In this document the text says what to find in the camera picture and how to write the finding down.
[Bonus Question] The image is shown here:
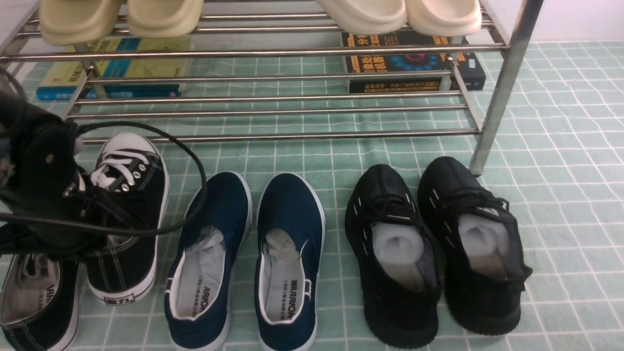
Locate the yellow slipper far left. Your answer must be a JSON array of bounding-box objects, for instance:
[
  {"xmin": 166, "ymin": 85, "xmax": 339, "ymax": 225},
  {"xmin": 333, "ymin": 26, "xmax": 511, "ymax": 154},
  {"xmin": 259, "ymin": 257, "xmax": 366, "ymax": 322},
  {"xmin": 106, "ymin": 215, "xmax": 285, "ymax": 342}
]
[{"xmin": 38, "ymin": 0, "xmax": 123, "ymax": 47}]

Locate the black canvas sneaker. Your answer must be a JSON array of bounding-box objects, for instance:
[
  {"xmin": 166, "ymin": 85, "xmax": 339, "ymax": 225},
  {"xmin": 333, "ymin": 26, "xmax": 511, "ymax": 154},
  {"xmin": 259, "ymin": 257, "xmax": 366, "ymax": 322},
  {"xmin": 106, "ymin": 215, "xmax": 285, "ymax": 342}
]
[
  {"xmin": 0, "ymin": 254, "xmax": 81, "ymax": 351},
  {"xmin": 85, "ymin": 133, "xmax": 170, "ymax": 306}
]

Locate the navy slip-on shoe right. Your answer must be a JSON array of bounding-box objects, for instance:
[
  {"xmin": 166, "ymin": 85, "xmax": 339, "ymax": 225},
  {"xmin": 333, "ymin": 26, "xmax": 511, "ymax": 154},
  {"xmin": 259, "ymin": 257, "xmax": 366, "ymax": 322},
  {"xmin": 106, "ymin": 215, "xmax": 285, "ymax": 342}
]
[{"xmin": 254, "ymin": 173, "xmax": 326, "ymax": 351}]

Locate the yellow blue book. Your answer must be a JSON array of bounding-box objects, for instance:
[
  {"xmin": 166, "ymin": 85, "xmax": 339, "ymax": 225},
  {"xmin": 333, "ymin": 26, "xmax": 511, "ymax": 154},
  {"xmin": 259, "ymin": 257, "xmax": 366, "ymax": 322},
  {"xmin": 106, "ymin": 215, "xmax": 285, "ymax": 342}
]
[{"xmin": 36, "ymin": 37, "xmax": 194, "ymax": 101}]

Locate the silver metal shoe rack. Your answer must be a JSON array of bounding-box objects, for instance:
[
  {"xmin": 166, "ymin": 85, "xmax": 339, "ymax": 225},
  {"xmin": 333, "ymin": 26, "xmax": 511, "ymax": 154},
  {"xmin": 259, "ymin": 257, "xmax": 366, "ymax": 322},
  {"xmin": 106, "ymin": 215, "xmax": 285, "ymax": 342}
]
[{"xmin": 1, "ymin": 0, "xmax": 543, "ymax": 177}]

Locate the black cable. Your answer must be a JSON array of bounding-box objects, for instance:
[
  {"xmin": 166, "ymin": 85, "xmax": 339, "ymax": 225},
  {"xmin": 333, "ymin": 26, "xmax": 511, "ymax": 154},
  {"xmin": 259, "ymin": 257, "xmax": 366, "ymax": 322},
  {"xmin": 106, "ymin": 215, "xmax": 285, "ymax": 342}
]
[{"xmin": 0, "ymin": 68, "xmax": 208, "ymax": 238}]

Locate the yellow slipper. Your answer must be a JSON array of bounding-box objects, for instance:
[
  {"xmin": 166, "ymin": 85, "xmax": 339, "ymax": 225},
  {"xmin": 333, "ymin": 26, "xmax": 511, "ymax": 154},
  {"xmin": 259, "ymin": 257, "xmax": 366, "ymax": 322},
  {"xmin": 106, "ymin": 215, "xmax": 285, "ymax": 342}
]
[
  {"xmin": 127, "ymin": 0, "xmax": 204, "ymax": 39},
  {"xmin": 38, "ymin": 0, "xmax": 123, "ymax": 47}
]

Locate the black knit sneaker right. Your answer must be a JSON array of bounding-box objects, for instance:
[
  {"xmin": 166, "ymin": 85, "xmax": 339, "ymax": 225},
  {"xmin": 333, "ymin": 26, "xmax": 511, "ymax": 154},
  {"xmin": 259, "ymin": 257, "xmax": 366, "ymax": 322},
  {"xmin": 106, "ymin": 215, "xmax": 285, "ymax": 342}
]
[{"xmin": 417, "ymin": 156, "xmax": 532, "ymax": 336}]

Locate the black knit sneaker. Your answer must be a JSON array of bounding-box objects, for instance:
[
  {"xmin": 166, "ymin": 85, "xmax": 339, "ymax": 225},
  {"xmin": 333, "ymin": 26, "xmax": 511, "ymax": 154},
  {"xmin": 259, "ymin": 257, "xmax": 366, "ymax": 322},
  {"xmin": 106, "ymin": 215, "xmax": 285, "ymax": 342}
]
[
  {"xmin": 417, "ymin": 156, "xmax": 532, "ymax": 336},
  {"xmin": 345, "ymin": 164, "xmax": 443, "ymax": 349}
]

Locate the cream slipper far right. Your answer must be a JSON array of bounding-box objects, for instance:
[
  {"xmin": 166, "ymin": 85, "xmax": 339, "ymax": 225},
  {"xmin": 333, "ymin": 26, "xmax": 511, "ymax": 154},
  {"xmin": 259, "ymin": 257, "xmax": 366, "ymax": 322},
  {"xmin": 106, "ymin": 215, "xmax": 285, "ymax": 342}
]
[{"xmin": 405, "ymin": 0, "xmax": 482, "ymax": 37}]

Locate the cream slipper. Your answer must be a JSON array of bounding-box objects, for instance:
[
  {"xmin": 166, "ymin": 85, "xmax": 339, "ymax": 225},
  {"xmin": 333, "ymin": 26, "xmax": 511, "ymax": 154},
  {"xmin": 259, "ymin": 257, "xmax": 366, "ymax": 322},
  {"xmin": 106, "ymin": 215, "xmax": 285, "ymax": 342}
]
[
  {"xmin": 405, "ymin": 0, "xmax": 482, "ymax": 37},
  {"xmin": 316, "ymin": 0, "xmax": 408, "ymax": 35}
]

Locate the black knit sneaker left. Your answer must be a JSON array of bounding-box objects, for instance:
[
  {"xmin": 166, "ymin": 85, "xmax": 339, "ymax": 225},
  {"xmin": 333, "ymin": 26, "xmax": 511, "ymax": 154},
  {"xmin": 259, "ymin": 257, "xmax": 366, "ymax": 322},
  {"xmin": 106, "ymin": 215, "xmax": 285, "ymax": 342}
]
[{"xmin": 345, "ymin": 164, "xmax": 443, "ymax": 349}]

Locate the navy slip-on shoe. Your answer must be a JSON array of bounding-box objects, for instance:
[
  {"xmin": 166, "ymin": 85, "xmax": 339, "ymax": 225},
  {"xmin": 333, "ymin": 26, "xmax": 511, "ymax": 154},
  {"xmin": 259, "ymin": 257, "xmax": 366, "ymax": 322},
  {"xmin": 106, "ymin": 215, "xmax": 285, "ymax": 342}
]
[
  {"xmin": 164, "ymin": 172, "xmax": 252, "ymax": 351},
  {"xmin": 254, "ymin": 173, "xmax": 326, "ymax": 351}
]

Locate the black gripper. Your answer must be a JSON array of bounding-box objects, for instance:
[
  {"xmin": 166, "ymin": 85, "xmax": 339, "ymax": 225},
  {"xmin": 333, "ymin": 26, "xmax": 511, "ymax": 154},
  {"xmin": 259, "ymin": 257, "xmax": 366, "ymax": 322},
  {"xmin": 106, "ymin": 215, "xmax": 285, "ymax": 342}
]
[{"xmin": 1, "ymin": 91, "xmax": 107, "ymax": 259}]

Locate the navy slip-on shoe left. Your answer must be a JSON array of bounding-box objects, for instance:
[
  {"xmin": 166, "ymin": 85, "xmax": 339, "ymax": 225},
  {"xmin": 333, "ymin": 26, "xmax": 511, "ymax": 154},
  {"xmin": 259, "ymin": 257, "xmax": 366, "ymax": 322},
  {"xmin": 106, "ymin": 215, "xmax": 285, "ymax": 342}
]
[{"xmin": 164, "ymin": 172, "xmax": 252, "ymax": 351}]

